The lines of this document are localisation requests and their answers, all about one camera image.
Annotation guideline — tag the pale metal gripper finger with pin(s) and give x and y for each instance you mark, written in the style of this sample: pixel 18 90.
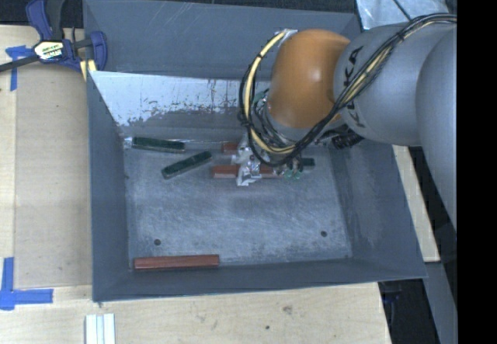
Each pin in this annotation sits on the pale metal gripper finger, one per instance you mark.
pixel 247 175
pixel 240 154

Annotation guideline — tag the red-brown flat block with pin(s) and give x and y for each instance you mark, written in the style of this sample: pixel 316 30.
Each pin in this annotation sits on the red-brown flat block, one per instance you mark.
pixel 229 147
pixel 176 261
pixel 224 172

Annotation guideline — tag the grey metal bin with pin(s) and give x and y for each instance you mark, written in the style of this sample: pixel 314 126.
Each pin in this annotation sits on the grey metal bin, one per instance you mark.
pixel 233 218

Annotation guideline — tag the dark green flat block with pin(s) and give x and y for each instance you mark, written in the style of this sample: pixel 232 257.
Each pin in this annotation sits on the dark green flat block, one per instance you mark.
pixel 158 144
pixel 186 165
pixel 308 162

